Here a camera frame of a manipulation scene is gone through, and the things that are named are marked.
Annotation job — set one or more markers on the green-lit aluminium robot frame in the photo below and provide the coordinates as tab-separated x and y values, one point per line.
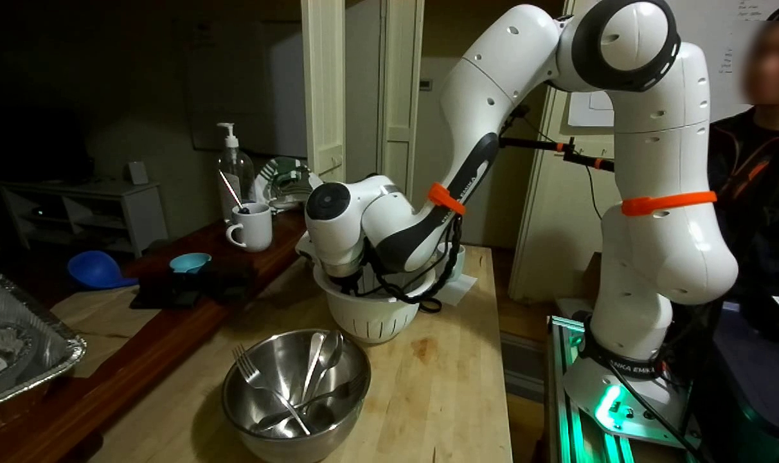
614	401

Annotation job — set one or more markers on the white paper sheet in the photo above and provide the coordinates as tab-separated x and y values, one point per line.
459	289

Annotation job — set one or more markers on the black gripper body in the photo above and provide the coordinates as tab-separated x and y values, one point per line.
392	271

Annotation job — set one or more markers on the dark brown wooden counter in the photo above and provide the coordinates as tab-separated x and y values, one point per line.
105	368

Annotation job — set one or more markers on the clear soap pump bottle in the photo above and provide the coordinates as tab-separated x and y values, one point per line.
233	157

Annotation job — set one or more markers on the white stirrer stick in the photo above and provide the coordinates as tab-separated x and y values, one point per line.
233	189

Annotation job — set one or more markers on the steel bowl with utensils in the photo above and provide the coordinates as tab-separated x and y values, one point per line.
260	395

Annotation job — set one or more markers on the small blue bowl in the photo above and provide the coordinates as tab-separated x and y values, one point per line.
191	261

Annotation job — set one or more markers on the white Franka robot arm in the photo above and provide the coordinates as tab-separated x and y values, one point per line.
662	257

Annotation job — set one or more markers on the green striped white towel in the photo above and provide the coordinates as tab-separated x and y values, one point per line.
283	181

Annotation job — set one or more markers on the white ceramic bowl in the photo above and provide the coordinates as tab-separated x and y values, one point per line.
365	317

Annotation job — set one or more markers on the white low shelf unit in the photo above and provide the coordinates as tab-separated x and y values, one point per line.
87	213

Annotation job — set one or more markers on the aluminium foil tray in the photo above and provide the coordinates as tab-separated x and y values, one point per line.
17	343

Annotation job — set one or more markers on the white cup holding stirrer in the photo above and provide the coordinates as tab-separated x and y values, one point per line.
252	230

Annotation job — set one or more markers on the person in dark clothes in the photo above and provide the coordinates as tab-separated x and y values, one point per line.
761	213

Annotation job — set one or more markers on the black rod with orange clips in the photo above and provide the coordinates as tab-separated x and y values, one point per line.
558	149

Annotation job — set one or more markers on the metal spoon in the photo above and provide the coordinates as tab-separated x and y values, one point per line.
312	377

